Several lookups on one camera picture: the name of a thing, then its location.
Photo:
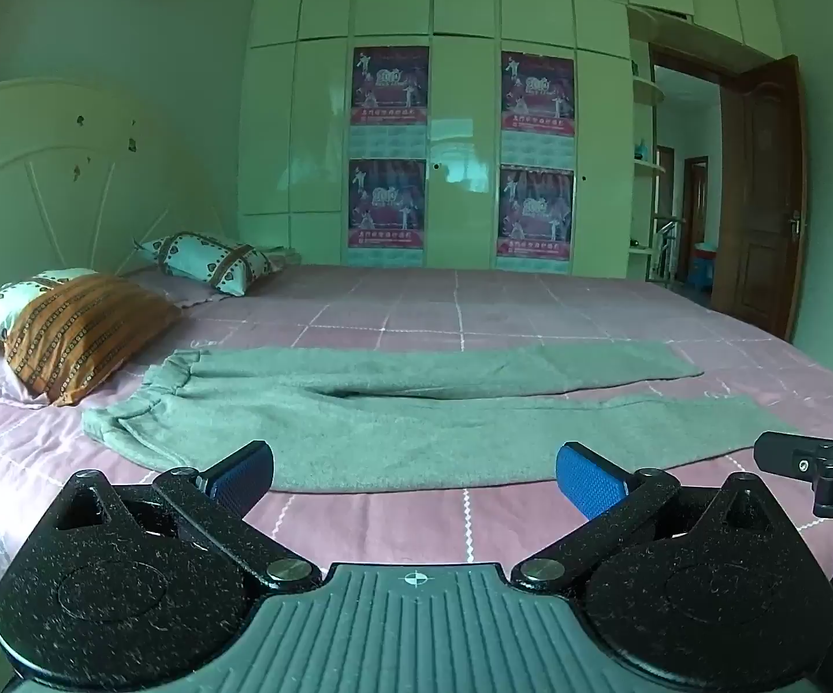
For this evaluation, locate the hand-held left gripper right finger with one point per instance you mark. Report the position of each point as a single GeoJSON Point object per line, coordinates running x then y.
{"type": "Point", "coordinates": [590, 480]}

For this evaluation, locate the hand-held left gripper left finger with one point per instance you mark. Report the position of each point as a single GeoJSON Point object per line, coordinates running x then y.
{"type": "Point", "coordinates": [243, 478]}

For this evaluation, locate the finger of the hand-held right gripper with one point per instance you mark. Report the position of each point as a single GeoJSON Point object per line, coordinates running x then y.
{"type": "Point", "coordinates": [781, 455]}

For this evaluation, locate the grey-green pants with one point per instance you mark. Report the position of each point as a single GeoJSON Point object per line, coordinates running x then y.
{"type": "Point", "coordinates": [387, 433]}

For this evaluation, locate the pink checked bedsheet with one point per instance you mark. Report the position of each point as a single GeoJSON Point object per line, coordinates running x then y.
{"type": "Point", "coordinates": [532, 317]}

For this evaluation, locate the red and blue stool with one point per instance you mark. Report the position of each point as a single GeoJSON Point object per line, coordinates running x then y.
{"type": "Point", "coordinates": [704, 260]}

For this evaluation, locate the orange striped pillow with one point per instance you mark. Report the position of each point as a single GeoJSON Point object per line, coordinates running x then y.
{"type": "Point", "coordinates": [84, 332]}

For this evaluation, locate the metal stair railing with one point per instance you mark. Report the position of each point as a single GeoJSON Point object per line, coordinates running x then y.
{"type": "Point", "coordinates": [665, 245]}

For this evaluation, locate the brown wooden door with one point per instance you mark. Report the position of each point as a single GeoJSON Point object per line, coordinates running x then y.
{"type": "Point", "coordinates": [756, 195]}

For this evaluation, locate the brown hallway door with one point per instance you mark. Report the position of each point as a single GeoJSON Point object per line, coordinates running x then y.
{"type": "Point", "coordinates": [691, 216]}

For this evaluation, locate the cream corner shelves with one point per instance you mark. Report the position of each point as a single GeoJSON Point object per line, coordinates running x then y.
{"type": "Point", "coordinates": [646, 167]}

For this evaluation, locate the teal shelf ornament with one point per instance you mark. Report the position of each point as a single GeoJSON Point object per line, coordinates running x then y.
{"type": "Point", "coordinates": [641, 150]}

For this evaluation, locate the cream bed headboard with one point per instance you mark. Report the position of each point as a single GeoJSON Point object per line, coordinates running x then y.
{"type": "Point", "coordinates": [63, 180]}

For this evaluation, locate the cream glossy wardrobe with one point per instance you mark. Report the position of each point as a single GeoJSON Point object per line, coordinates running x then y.
{"type": "Point", "coordinates": [460, 123]}

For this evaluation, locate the purple wall poster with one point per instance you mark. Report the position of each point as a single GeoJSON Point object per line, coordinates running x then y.
{"type": "Point", "coordinates": [534, 213]}
{"type": "Point", "coordinates": [538, 90]}
{"type": "Point", "coordinates": [390, 83]}
{"type": "Point", "coordinates": [386, 202]}

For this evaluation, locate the wooden door frame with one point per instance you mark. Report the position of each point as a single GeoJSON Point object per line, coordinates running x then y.
{"type": "Point", "coordinates": [691, 61]}

